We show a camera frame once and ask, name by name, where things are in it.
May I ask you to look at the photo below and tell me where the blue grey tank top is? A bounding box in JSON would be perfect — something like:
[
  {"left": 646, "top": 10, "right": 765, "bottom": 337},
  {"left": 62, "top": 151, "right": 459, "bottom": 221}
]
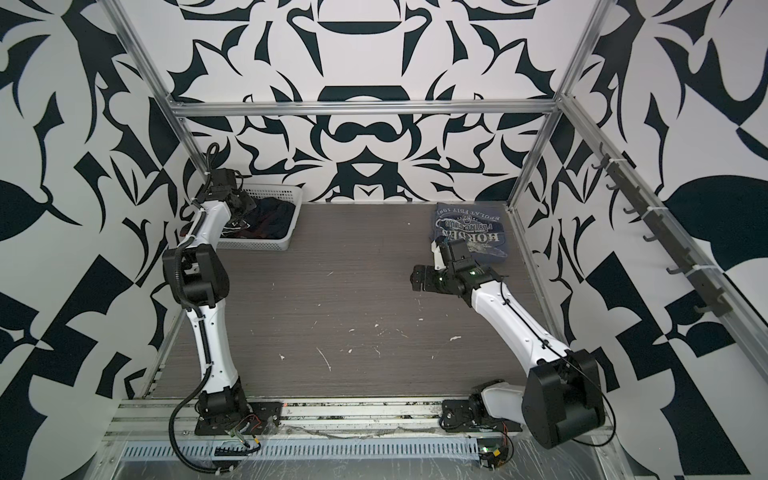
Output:
[{"left": 431, "top": 203, "right": 508, "bottom": 264}]

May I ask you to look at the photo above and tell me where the white plastic laundry basket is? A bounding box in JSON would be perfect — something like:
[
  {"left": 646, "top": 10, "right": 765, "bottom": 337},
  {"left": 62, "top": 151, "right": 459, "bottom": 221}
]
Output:
[{"left": 218, "top": 181, "right": 303, "bottom": 252}]

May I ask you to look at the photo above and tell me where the black left base cable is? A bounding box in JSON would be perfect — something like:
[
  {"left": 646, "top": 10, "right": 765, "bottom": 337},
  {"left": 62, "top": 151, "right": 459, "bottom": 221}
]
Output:
[{"left": 167, "top": 365, "right": 262, "bottom": 475}]

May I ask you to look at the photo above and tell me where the black printed tank top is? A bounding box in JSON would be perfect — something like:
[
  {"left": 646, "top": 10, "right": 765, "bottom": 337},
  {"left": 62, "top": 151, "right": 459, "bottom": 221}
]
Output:
[{"left": 222, "top": 197, "right": 296, "bottom": 240}]

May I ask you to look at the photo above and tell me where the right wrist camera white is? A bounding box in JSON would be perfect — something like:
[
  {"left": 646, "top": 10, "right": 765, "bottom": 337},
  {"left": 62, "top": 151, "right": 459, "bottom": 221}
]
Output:
[{"left": 430, "top": 240, "right": 446, "bottom": 271}]

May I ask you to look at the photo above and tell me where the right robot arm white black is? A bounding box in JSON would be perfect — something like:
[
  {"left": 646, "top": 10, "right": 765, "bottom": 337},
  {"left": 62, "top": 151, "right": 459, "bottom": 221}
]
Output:
[{"left": 410, "top": 236, "right": 613, "bottom": 448}]

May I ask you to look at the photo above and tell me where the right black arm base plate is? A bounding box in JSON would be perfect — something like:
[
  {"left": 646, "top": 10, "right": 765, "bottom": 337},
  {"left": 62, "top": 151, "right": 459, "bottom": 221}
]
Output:
[{"left": 438, "top": 396, "right": 522, "bottom": 433}]

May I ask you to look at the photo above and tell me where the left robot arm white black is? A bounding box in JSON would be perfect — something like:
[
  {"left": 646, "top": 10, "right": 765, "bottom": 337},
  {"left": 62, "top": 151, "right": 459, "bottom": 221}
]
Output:
[{"left": 162, "top": 169, "right": 254, "bottom": 435}]

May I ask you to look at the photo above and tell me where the white slotted cable duct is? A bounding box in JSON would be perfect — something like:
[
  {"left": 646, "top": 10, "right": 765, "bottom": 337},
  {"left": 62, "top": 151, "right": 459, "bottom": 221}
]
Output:
[{"left": 119, "top": 437, "right": 481, "bottom": 462}]

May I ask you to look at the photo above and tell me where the aluminium frame crossbar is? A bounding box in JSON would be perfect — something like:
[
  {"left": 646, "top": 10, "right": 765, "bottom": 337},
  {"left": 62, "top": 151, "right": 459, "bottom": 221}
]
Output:
[{"left": 170, "top": 99, "right": 556, "bottom": 118}]

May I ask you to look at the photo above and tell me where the small electronics board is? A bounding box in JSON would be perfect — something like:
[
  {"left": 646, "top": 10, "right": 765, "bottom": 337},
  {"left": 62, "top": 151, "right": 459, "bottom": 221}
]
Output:
[{"left": 478, "top": 437, "right": 514, "bottom": 470}]

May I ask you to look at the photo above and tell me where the black wall hook rack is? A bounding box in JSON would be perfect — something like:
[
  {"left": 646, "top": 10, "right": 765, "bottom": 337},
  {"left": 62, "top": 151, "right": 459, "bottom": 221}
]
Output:
[{"left": 595, "top": 142, "right": 736, "bottom": 318}]

